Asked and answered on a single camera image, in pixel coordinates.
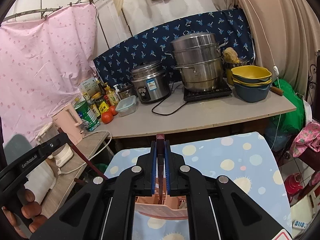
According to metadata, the pink perforated utensil holder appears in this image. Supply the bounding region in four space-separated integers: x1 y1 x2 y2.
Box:
135 194 188 220

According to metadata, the dark red chopstick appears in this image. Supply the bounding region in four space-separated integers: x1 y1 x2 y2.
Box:
156 134 165 204

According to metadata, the left hand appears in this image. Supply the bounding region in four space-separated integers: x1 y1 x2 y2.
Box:
2 189 48 239

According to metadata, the white blender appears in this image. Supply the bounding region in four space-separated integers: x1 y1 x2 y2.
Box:
35 122 74 168

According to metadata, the blue planet pattern tablecloth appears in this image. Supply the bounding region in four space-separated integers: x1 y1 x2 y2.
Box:
104 132 292 239

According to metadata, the red thermos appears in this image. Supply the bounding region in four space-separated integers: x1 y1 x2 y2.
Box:
284 173 303 203

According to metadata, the pink electric kettle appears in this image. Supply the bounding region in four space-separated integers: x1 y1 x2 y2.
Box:
52 103 84 145

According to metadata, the front red tomato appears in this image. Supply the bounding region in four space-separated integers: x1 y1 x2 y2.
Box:
101 111 113 124

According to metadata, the red tomato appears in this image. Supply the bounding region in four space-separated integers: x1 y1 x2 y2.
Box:
101 111 113 124
108 106 118 116

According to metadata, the green plastic bottle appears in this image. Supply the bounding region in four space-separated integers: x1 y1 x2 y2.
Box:
74 98 100 132

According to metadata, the rear red tomato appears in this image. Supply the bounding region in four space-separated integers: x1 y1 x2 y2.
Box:
108 106 118 116

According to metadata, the clear food container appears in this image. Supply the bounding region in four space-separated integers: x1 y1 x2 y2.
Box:
116 95 137 117

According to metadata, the yellow oil bottle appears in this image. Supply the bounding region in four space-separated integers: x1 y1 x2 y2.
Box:
105 84 119 106

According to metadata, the green plastic bag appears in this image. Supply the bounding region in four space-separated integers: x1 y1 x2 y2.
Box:
264 79 305 140

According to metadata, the pink floral bag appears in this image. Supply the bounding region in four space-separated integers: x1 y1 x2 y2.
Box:
289 121 320 158

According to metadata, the black induction cooktop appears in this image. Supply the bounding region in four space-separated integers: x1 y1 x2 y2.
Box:
183 80 232 102

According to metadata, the pink dotted curtain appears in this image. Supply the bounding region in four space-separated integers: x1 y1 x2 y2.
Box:
1 3 97 141

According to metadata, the silver rice cooker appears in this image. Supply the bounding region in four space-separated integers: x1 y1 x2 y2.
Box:
130 61 170 103

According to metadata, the yellow top bowl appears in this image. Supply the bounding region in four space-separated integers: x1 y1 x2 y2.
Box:
231 65 272 83

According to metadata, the stainless steel steamer pot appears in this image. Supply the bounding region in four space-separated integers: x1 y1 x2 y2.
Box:
170 32 228 92

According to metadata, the navy leaf pattern cloth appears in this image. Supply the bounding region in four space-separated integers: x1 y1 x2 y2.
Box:
93 8 256 86

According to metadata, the beige curtain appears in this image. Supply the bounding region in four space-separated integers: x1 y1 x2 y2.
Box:
213 0 319 95

